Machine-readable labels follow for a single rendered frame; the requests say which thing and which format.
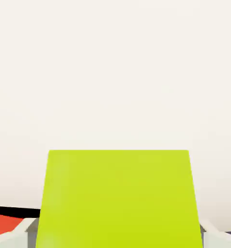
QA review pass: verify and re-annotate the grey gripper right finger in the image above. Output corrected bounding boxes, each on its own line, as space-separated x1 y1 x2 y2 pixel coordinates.
199 220 231 248

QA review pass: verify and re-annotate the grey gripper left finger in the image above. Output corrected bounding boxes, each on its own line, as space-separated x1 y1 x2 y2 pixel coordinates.
0 217 40 248

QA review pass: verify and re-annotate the small yellow-green cube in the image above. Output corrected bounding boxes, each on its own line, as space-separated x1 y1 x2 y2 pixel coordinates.
35 149 204 248

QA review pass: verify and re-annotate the large red box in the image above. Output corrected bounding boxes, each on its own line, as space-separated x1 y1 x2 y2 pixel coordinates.
0 212 24 238

